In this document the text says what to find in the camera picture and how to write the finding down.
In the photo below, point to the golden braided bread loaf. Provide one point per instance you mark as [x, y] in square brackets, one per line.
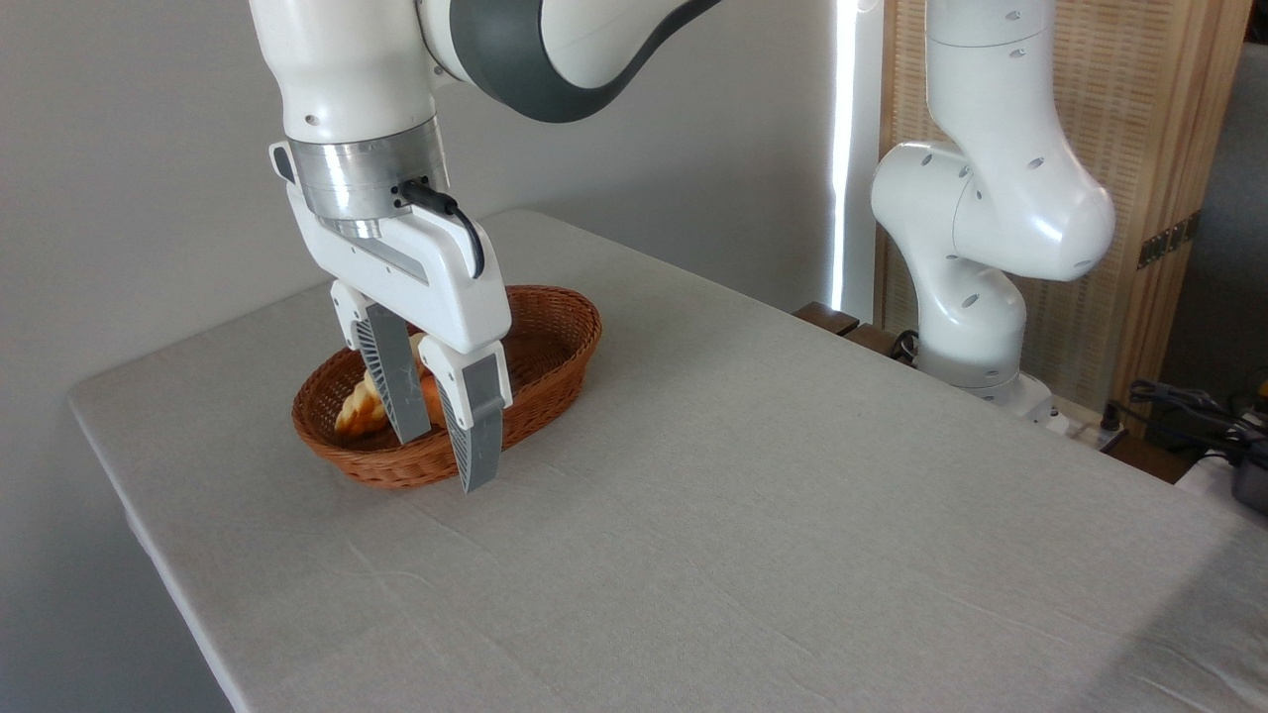
[357, 411]

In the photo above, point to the dark metal screen hinge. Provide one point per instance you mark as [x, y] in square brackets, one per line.
[1169, 240]

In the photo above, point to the black electronic device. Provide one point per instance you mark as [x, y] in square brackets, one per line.
[1252, 485]

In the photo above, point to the brown woven wicker basket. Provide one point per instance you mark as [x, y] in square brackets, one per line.
[555, 327]

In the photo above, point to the wooden folding screen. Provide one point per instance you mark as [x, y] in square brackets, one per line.
[1139, 119]

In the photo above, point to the dark brown wooden block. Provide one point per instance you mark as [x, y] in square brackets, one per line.
[874, 339]
[824, 317]

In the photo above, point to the light grey tablecloth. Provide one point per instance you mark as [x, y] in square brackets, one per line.
[743, 495]

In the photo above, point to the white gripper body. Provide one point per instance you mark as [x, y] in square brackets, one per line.
[436, 287]

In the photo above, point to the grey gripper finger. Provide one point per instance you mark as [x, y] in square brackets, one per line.
[394, 376]
[480, 426]

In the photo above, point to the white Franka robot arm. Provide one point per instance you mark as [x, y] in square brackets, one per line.
[337, 69]

